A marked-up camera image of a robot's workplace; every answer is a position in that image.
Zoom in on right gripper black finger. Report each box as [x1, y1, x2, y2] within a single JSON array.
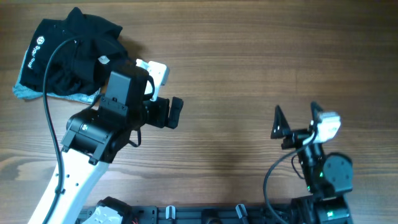
[[271, 105, 292, 139], [310, 101, 323, 123]]

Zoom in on black t-shirt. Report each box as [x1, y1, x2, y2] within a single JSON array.
[[64, 7, 130, 95]]

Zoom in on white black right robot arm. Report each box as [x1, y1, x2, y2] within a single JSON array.
[[263, 101, 354, 223]]

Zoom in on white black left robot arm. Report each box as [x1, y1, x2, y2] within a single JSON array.
[[29, 68, 183, 223]]

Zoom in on folded light blue jeans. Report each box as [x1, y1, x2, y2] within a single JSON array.
[[12, 52, 101, 104]]

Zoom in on folded black polo shirt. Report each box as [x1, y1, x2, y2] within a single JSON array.
[[19, 18, 103, 96]]

